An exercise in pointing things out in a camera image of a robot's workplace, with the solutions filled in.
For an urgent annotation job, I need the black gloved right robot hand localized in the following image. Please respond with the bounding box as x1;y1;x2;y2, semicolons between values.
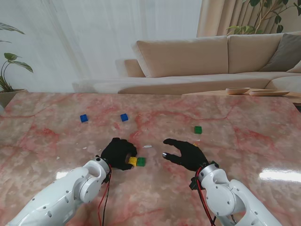
161;138;210;172

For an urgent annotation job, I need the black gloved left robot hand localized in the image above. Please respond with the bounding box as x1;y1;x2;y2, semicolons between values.
100;137;138;171

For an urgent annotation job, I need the wooden coffee table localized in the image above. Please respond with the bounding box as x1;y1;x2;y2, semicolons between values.
182;90;301;104

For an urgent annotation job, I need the wooden bowl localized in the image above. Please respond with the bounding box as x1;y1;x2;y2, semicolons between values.
225;87;251;96

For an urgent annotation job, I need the beige corner sofa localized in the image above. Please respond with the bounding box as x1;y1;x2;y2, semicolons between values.
72;32;301;95

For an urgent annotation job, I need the flat wooden tray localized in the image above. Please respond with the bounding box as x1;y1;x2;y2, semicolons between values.
249;89;291;97

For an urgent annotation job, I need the white sheer curtain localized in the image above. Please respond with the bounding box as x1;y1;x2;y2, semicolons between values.
0;0;203;93

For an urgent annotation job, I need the beige plant pot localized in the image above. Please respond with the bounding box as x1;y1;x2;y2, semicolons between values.
0;89;29;109

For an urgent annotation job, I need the broad-leaf potted plant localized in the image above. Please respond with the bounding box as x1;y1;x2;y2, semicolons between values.
0;22;34;93

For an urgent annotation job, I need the beige sofa pillow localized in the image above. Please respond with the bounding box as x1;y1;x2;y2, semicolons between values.
286;61;301;73

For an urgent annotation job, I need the beige curtain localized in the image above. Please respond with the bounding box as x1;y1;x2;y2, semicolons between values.
196;0;266;38

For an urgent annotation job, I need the grey sofa cushion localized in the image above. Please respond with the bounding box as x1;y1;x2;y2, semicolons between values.
259;33;301;73

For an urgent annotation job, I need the tall leafy houseplant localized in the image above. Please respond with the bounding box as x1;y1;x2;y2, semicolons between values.
226;0;290;36

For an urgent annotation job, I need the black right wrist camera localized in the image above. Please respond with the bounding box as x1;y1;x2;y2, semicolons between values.
190;177;200;191

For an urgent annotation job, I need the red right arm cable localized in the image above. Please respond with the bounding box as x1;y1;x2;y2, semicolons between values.
196;167;218;226

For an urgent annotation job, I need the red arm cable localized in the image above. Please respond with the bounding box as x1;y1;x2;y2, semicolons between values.
97;163;113;226
196;167;218;226

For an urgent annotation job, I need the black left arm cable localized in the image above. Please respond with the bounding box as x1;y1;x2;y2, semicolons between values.
101;168;113;226

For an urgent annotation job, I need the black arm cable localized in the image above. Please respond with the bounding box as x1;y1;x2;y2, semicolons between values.
101;168;113;226
198;186;218;226

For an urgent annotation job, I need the red left arm cable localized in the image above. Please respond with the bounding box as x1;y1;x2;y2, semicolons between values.
97;163;113;226

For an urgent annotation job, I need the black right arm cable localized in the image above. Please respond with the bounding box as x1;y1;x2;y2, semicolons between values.
198;186;218;226

